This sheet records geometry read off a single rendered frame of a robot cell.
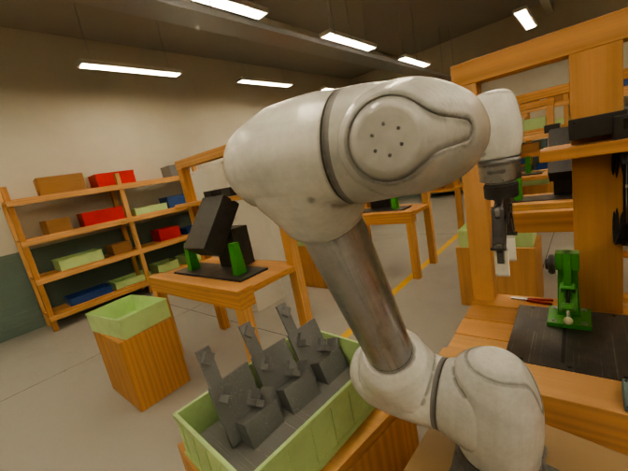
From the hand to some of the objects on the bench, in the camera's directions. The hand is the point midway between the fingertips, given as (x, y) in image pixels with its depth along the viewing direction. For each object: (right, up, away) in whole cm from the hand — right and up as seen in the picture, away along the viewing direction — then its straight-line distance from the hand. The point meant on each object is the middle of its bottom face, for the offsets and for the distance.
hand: (506, 261), depth 83 cm
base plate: (+70, -30, +7) cm, 77 cm away
